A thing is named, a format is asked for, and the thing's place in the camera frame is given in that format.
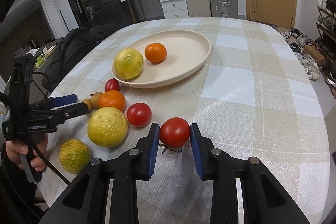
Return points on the cream round plate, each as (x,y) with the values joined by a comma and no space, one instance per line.
(181,56)

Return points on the orange mandarin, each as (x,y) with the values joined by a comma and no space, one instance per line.
(155,53)
(113,100)

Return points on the row of sneakers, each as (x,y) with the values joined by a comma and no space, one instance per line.
(302,40)

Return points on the person's left hand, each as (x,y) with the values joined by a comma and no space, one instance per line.
(15,149)

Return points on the beige checked tablecloth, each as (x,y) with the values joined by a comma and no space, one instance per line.
(249,108)

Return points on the small red tomato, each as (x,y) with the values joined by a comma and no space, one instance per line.
(111,85)

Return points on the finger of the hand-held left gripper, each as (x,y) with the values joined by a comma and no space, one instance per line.
(73,109)
(64,100)

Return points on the green cup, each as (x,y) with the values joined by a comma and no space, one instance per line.
(39,60)

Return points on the shoe rack with shoes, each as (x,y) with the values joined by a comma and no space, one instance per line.
(326,29)

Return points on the brown curtain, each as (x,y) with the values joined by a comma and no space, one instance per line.
(26,29)

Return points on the cardboard box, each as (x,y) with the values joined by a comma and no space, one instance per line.
(313,53)

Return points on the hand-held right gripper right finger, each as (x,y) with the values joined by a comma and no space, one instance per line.
(195,150)

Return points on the green-mottled yellow citrus fruit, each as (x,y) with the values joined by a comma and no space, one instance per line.
(74,155)

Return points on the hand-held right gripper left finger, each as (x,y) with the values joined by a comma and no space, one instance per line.
(155,150)

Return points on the black padded jacket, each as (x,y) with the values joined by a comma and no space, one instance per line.
(73,48)

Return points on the small brown fruit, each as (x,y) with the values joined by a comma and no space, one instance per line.
(95,99)
(85,101)

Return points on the large yellow citrus fruit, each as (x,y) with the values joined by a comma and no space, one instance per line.
(107,127)

